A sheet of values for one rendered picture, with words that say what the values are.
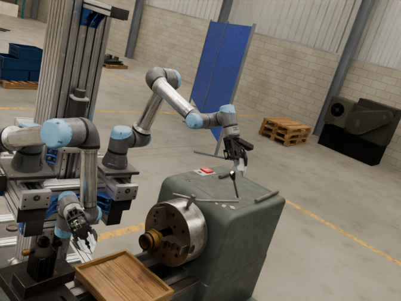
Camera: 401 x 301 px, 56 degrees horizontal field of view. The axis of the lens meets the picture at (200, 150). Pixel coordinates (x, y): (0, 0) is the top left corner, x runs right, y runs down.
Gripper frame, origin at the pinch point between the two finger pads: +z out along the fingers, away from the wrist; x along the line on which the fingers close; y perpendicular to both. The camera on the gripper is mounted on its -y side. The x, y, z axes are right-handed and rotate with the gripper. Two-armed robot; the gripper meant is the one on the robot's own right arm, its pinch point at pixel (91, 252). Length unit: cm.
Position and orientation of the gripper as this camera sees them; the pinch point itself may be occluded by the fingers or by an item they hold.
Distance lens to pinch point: 147.8
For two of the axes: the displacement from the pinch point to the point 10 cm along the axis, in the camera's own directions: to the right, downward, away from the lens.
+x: 8.5, -4.0, 3.3
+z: 5.0, 4.4, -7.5
